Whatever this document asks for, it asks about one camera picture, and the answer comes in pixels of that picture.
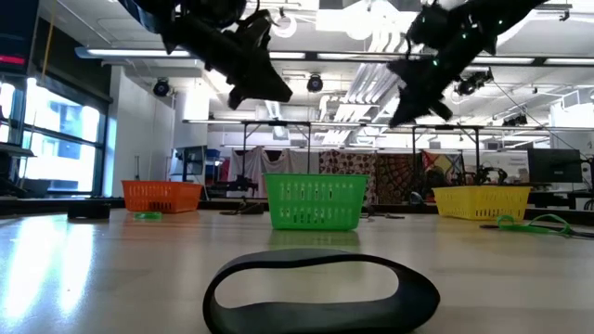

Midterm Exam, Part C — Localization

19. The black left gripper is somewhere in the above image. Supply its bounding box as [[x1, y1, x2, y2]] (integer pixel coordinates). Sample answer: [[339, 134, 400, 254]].
[[203, 27, 294, 111]]

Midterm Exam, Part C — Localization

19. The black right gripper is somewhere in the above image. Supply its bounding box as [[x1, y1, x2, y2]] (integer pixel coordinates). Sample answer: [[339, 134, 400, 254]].
[[387, 45, 470, 128]]

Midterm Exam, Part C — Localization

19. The black ceiling spotlight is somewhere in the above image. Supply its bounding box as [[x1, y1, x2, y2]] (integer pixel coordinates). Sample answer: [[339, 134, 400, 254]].
[[305, 72, 325, 94], [152, 77, 171, 98], [453, 68, 495, 97]]

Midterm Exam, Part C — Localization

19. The colourful patterned cloth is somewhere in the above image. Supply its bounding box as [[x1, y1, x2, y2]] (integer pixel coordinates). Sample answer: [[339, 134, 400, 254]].
[[420, 149, 466, 186]]

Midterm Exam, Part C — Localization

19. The dark mandala cloth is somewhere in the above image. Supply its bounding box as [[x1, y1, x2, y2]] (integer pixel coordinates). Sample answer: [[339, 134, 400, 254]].
[[375, 152, 424, 205]]

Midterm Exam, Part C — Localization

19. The white hanging cloth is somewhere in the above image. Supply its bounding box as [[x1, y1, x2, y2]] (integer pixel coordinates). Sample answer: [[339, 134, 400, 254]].
[[226, 147, 321, 199]]

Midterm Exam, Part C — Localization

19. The brown patterned cloth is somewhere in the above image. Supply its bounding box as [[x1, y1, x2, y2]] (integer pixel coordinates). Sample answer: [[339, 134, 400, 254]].
[[318, 149, 378, 205]]

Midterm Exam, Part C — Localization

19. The long ceiling tube lamp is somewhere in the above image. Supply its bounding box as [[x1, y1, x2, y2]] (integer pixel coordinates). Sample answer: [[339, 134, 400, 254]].
[[74, 45, 192, 59], [471, 56, 536, 66], [542, 57, 594, 66]]

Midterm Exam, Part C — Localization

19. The green plastic basket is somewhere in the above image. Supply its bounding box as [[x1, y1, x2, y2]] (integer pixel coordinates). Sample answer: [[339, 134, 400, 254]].
[[263, 173, 369, 232]]

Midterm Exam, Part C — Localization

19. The black screen on stand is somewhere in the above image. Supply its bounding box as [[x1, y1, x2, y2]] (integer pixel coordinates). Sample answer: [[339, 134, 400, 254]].
[[170, 145, 209, 183]]

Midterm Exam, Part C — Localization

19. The yellow plastic basket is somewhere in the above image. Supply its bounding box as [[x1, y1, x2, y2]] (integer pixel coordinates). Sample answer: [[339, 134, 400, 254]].
[[432, 185, 533, 222]]

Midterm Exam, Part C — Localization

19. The orange plastic basket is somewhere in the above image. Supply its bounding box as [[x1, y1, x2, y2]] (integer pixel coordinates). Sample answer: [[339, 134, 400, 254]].
[[121, 179, 204, 214]]

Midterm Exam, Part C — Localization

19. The black flat monitor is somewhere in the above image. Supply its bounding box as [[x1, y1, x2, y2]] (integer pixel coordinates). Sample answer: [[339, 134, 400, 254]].
[[526, 148, 584, 185]]

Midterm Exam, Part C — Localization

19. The black monitor with red bar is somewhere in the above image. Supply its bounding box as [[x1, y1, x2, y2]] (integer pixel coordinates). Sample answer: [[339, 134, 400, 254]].
[[0, 0, 41, 76]]

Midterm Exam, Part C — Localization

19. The black metal rack frame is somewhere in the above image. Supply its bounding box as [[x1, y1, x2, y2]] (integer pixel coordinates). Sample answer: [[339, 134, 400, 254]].
[[411, 122, 482, 186], [239, 119, 313, 186]]

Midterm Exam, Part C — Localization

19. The white ceiling duct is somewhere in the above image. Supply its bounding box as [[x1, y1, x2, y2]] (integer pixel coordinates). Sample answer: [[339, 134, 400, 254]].
[[316, 0, 421, 146]]

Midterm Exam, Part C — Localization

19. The black aluminium table frame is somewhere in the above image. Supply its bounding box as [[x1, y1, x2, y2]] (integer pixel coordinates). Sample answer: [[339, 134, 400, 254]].
[[0, 196, 594, 227]]

